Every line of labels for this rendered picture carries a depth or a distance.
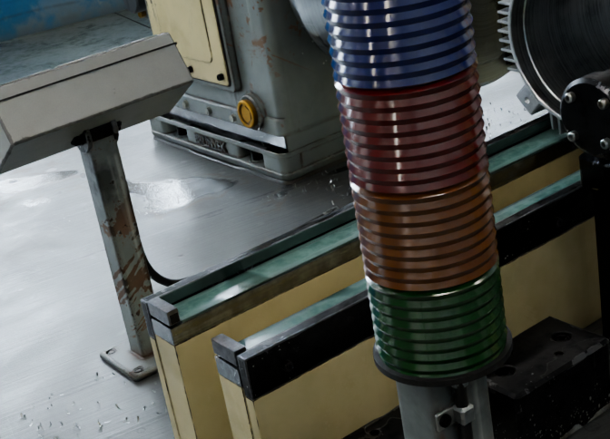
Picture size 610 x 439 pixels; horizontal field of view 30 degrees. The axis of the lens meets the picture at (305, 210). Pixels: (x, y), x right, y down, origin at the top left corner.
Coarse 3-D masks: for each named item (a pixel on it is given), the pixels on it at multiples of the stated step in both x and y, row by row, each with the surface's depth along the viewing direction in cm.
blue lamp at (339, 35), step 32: (352, 0) 44; (384, 0) 43; (416, 0) 43; (448, 0) 44; (352, 32) 44; (384, 32) 44; (416, 32) 44; (448, 32) 44; (352, 64) 45; (384, 64) 44; (416, 64) 44; (448, 64) 44
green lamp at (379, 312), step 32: (384, 288) 49; (448, 288) 48; (480, 288) 49; (384, 320) 50; (416, 320) 49; (448, 320) 48; (480, 320) 49; (384, 352) 51; (416, 352) 49; (448, 352) 49; (480, 352) 50
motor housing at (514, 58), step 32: (512, 0) 102; (544, 0) 105; (576, 0) 108; (608, 0) 111; (512, 32) 104; (544, 32) 106; (576, 32) 109; (608, 32) 111; (544, 64) 106; (576, 64) 108; (608, 64) 109; (544, 96) 105
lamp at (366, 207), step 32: (352, 192) 49; (448, 192) 46; (480, 192) 47; (384, 224) 47; (416, 224) 47; (448, 224) 47; (480, 224) 48; (384, 256) 48; (416, 256) 47; (448, 256) 47; (480, 256) 48; (416, 288) 48
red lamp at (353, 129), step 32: (352, 96) 46; (384, 96) 45; (416, 96) 45; (448, 96) 45; (480, 96) 47; (352, 128) 46; (384, 128) 45; (416, 128) 45; (448, 128) 45; (480, 128) 47; (352, 160) 47; (384, 160) 46; (416, 160) 46; (448, 160) 46; (480, 160) 47; (384, 192) 47; (416, 192) 46
